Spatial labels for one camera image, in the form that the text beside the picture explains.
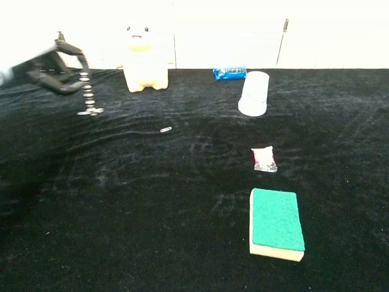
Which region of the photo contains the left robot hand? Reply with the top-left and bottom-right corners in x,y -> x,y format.
0,40 -> 90,96

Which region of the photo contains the white magnetic bar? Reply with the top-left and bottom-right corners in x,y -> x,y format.
80,71 -> 96,112

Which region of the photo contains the yellow duck plush toy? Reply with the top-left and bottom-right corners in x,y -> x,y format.
122,23 -> 169,93

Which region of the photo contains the blue snack packet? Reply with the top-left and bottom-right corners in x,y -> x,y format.
212,67 -> 248,82

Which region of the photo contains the black velvet tablecloth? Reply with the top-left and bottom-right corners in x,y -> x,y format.
0,67 -> 389,292

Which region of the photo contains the clear plastic cup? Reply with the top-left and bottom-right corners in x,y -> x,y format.
237,71 -> 270,117

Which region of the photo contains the small red white snack packet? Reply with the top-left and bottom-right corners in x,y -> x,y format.
250,145 -> 278,173

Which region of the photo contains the green yellow sponge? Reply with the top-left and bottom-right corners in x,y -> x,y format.
249,187 -> 306,263

